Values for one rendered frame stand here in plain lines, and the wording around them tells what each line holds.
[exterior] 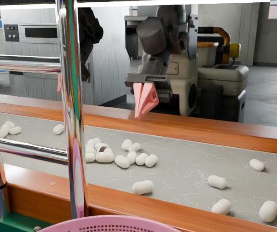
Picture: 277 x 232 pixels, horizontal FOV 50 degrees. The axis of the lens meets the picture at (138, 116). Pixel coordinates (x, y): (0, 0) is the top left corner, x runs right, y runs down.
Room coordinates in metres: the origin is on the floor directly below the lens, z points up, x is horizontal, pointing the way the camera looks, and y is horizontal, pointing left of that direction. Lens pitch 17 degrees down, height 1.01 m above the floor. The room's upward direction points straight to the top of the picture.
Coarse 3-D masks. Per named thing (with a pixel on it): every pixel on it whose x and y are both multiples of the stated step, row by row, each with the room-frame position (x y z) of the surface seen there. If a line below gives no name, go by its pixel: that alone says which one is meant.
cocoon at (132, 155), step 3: (129, 153) 0.55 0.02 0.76; (132, 153) 0.55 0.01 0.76; (135, 153) 0.55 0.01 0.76; (129, 156) 0.54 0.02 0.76; (132, 156) 0.54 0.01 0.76; (135, 156) 0.55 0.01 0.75; (129, 159) 0.53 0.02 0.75; (132, 159) 0.53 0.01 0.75; (135, 159) 0.54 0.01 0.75; (132, 162) 0.53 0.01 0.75
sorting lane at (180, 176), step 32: (32, 128) 0.75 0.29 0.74; (96, 128) 0.75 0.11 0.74; (32, 160) 0.56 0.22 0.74; (96, 160) 0.56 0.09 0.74; (160, 160) 0.56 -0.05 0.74; (192, 160) 0.56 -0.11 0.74; (224, 160) 0.56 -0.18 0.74; (160, 192) 0.43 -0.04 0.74; (192, 192) 0.43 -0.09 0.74; (224, 192) 0.43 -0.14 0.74; (256, 192) 0.43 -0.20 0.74
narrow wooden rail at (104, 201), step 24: (24, 168) 0.47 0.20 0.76; (24, 192) 0.41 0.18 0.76; (48, 192) 0.39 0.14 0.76; (96, 192) 0.39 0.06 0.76; (120, 192) 0.39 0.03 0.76; (48, 216) 0.39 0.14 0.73; (144, 216) 0.33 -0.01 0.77; (168, 216) 0.33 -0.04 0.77; (192, 216) 0.33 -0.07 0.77; (216, 216) 0.33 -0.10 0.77
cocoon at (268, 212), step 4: (264, 204) 0.37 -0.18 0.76; (268, 204) 0.37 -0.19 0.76; (272, 204) 0.37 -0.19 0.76; (276, 204) 0.37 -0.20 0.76; (264, 208) 0.36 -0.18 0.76; (268, 208) 0.36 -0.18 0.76; (272, 208) 0.36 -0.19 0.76; (276, 208) 0.36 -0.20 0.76; (260, 212) 0.36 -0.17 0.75; (264, 212) 0.35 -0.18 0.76; (268, 212) 0.35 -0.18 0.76; (272, 212) 0.35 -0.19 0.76; (276, 212) 0.36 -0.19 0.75; (260, 216) 0.36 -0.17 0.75; (264, 216) 0.35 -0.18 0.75; (268, 216) 0.35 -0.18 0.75; (272, 216) 0.35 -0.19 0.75; (264, 220) 0.35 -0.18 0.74; (268, 220) 0.35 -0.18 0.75; (272, 220) 0.35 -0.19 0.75
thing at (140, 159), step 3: (141, 153) 0.55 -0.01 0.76; (144, 153) 0.55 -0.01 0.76; (138, 156) 0.54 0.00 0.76; (141, 156) 0.53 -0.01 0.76; (144, 156) 0.54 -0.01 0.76; (147, 156) 0.54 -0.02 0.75; (138, 159) 0.53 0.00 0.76; (141, 159) 0.53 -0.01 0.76; (144, 159) 0.53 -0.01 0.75; (138, 162) 0.53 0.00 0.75; (141, 162) 0.53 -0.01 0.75; (144, 162) 0.53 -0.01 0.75
